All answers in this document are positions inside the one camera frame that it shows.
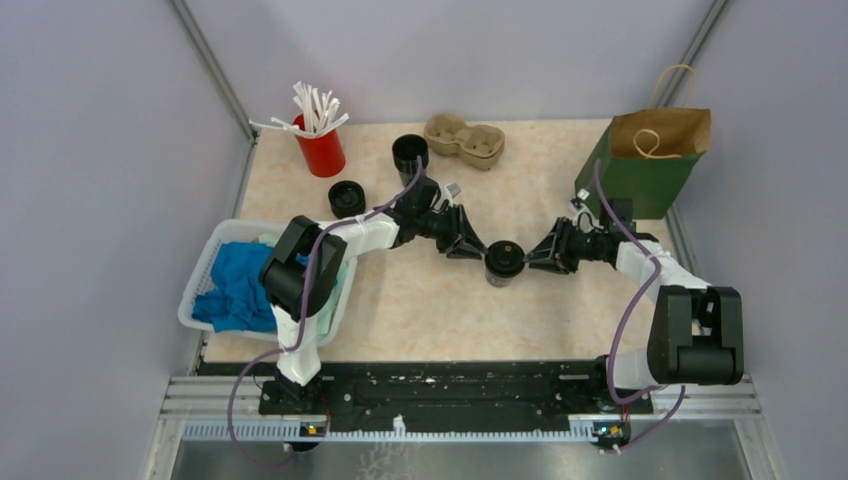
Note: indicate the cardboard cup carrier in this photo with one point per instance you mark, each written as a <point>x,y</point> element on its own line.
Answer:
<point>479,146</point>

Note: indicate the white cable duct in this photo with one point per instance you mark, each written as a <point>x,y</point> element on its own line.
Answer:
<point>295,431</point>

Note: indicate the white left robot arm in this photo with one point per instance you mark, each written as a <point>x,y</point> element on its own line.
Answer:
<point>376,230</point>

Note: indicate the black cup lid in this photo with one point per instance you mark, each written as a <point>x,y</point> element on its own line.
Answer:
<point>504,258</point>

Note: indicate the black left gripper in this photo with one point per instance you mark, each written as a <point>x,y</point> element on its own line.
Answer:
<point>460,226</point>

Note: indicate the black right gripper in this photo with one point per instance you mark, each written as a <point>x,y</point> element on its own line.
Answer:
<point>547,249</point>

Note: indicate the red cup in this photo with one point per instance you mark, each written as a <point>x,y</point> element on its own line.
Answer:
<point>324,155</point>

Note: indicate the green brown paper bag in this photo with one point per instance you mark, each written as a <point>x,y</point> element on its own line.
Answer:
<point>648,155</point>

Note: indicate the mint green cloth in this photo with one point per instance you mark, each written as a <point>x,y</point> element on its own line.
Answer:
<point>304,278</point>

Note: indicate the black printed coffee cup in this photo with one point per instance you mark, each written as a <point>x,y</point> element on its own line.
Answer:
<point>501,279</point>

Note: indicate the white plastic basket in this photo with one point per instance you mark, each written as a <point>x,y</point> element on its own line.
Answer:
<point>239,230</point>

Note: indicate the blue cloth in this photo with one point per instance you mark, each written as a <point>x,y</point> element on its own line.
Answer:
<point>239,300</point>

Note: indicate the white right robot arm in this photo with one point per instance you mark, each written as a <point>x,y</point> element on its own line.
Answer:
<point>696,333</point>

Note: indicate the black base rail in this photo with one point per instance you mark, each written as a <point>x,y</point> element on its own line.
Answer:
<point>558,387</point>

